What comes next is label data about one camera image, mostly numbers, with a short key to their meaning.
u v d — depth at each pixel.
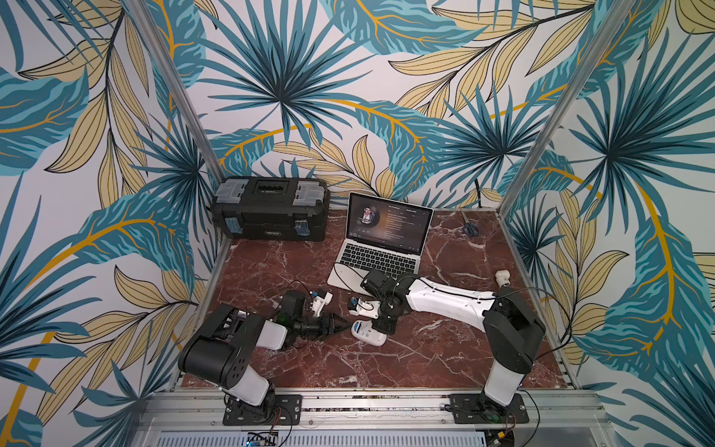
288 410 0.74
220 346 0.46
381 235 1.04
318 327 0.79
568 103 0.85
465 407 0.74
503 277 0.97
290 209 0.97
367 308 0.75
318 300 0.84
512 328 0.46
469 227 1.13
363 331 0.84
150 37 0.71
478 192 1.17
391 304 0.63
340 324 0.86
